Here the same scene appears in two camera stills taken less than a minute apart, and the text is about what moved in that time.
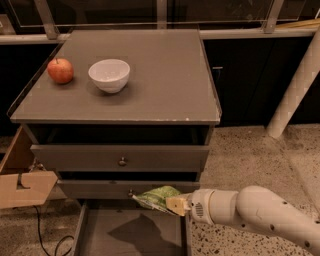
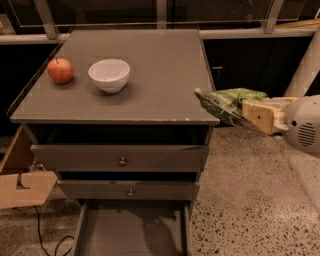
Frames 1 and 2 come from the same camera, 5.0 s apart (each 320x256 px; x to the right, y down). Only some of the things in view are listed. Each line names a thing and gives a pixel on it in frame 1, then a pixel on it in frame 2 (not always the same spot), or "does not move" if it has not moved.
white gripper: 198,205 -> 302,122
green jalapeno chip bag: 156,198 -> 229,101
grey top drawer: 121,157 does not move
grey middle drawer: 121,189 does not move
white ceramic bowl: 110,76 does not move
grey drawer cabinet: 113,112 does not move
